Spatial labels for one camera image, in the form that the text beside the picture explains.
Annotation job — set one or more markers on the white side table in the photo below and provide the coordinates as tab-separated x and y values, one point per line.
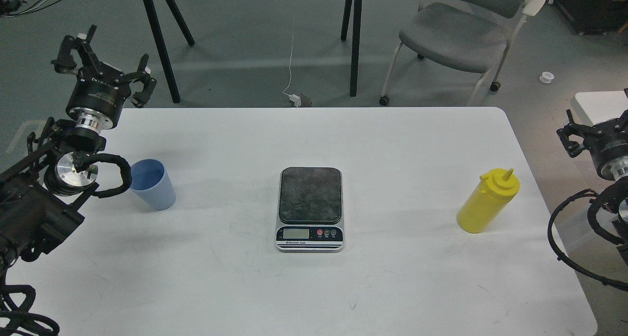
593	108

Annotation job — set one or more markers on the digital kitchen scale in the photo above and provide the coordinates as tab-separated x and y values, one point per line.
310	215

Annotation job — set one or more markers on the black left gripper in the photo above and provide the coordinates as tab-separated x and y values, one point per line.
96	96

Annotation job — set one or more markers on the small white spool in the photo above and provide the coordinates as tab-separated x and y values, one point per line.
546	77

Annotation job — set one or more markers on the blue ribbed plastic cup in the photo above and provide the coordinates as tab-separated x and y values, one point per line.
151	182

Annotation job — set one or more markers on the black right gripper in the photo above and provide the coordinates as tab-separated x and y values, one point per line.
611	147

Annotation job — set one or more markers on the grey office chair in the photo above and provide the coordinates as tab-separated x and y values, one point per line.
462	40

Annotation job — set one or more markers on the black equipment case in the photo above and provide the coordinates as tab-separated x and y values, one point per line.
594	17

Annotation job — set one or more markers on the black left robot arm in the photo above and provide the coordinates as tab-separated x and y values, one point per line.
65	165

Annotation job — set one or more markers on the yellow squeeze bottle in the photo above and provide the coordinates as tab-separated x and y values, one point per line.
495	189

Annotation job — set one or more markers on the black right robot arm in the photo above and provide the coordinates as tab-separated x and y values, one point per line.
607	213

